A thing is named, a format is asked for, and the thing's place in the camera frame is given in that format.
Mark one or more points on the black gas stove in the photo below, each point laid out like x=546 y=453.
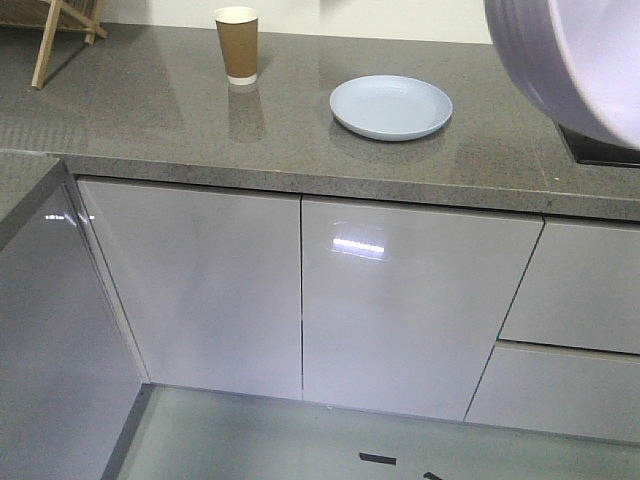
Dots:
x=588 y=151

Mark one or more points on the grey lower drawer front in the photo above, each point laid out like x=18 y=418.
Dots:
x=560 y=390

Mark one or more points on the grey side cabinet door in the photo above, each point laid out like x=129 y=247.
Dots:
x=209 y=281

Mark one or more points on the black tape strip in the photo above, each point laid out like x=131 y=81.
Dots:
x=378 y=459
x=431 y=476

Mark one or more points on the grey drawer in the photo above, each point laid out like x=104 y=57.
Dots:
x=560 y=390
x=580 y=288

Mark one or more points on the grey cabinet door middle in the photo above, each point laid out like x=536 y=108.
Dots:
x=402 y=306

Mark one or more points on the grey cabinet door right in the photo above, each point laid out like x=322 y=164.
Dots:
x=68 y=381

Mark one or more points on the purple bowl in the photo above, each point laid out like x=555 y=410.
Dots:
x=577 y=61

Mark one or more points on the wooden dish rack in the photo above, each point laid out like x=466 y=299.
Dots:
x=51 y=17

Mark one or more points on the light blue plate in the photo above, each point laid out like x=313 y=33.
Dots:
x=390 y=107

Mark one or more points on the brown paper cup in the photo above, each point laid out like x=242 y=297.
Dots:
x=237 y=28

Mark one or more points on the grey upper drawer front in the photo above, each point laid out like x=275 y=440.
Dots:
x=580 y=288

